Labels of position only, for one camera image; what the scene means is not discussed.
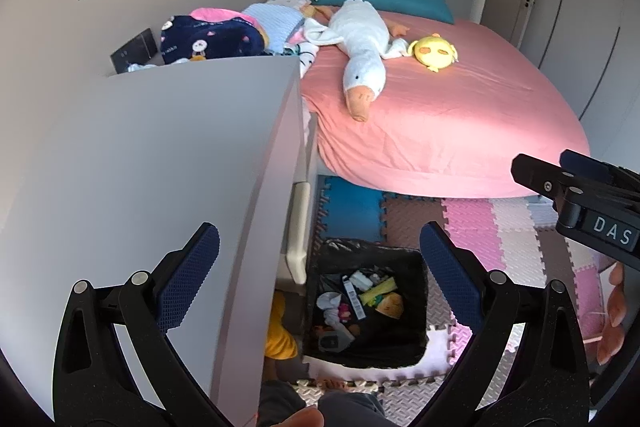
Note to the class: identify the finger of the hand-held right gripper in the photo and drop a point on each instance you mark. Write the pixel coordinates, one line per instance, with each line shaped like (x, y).
(542, 179)
(595, 169)

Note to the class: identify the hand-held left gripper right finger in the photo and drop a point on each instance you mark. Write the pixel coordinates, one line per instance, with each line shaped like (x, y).
(447, 272)

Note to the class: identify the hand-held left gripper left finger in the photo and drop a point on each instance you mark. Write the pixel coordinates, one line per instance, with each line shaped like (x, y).
(192, 272)

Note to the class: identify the black bag-lined bin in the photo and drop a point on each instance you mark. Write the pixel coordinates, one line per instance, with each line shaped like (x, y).
(400, 342)

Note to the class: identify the person's right hand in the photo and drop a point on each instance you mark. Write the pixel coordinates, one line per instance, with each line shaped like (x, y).
(615, 307)

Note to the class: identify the person's left hand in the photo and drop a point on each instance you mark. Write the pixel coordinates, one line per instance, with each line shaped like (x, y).
(300, 418)

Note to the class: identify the foam puzzle floor mat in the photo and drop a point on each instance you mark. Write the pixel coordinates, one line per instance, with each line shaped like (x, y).
(500, 237)

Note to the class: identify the yellow cloth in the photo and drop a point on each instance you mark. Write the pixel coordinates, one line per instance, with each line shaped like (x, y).
(277, 332)

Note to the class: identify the pink bed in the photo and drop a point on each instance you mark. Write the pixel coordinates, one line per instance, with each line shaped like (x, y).
(450, 122)

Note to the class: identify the white wardrobe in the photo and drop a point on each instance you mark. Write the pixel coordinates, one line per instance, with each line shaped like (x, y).
(580, 17)

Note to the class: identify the yellow chick plush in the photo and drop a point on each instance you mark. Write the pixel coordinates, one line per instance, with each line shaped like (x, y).
(432, 53)

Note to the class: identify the white goose plush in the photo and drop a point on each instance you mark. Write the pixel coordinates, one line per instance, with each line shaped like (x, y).
(360, 42)

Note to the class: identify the navy printed blanket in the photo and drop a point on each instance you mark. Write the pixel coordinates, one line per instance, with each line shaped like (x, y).
(210, 39)

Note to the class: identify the pink cloth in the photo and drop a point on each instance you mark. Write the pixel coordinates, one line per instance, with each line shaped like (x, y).
(220, 14)

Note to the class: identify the orange plush toy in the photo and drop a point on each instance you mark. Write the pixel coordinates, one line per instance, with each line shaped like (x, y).
(317, 12)

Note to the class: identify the black wall socket panel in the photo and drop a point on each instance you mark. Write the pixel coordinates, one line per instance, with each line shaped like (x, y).
(135, 52)

